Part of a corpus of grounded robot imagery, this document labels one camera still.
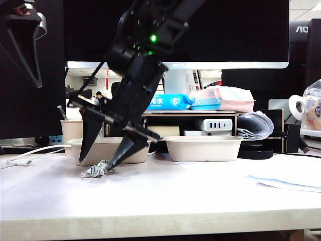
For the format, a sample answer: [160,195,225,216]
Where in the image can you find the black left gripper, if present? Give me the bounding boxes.
[0,0,48,89]

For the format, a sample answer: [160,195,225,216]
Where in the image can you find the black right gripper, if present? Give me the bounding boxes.
[67,60,169,170]

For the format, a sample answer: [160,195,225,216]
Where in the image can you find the beige paper box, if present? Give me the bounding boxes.
[67,137,151,167]
[163,136,243,163]

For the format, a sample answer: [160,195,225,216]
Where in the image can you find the white grey striped tiger doll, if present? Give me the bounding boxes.
[80,160,116,179]

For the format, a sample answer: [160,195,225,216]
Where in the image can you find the beige small box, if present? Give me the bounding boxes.
[147,126,180,138]

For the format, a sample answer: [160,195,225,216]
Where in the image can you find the white flat box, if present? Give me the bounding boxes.
[182,130,208,138]

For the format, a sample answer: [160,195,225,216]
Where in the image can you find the black small stand box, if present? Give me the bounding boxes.
[283,124,309,154]

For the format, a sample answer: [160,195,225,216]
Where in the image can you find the beige paper cup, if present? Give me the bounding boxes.
[60,119,84,157]

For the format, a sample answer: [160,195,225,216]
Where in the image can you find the silver pen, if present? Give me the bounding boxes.
[56,105,68,121]

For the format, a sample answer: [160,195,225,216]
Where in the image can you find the black dark monitor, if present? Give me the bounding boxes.
[0,0,66,140]

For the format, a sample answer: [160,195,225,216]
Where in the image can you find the blue wet wipes pack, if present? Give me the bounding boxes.
[146,93,193,111]

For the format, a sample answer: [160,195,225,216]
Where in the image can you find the black wooden desk organizer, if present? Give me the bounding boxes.
[102,109,285,153]

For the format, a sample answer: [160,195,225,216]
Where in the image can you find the silver monitor stand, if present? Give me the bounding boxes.
[164,69,187,95]

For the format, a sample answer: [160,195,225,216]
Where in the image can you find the white power strip charger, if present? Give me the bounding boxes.
[202,119,233,132]

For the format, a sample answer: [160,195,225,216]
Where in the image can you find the pink tissue pack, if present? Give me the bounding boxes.
[188,86,255,113]

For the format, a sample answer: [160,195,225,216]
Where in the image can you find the black round base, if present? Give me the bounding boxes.
[237,148,273,161]

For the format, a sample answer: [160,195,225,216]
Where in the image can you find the rolled grey papers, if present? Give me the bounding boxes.
[236,111,274,141]

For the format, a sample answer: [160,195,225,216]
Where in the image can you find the silver bezel computer monitor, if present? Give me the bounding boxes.
[63,0,289,70]

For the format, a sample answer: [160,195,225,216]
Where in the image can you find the grey metal plate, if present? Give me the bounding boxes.
[267,99,289,111]

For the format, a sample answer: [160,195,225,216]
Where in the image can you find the white paper sheets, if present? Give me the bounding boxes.
[244,173,321,194]

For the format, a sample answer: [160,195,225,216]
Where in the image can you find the white paper roll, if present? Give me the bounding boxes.
[287,95,306,121]

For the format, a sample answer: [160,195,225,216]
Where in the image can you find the clear plastic bag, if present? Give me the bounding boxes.
[300,79,321,131]

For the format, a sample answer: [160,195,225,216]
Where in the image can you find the black AOC monitor back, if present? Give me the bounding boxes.
[221,19,321,111]

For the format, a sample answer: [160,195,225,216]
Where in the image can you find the white cable with connector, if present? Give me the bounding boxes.
[0,145,72,169]

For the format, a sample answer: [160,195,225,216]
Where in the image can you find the black cable with plug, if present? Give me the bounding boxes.
[272,138,321,159]

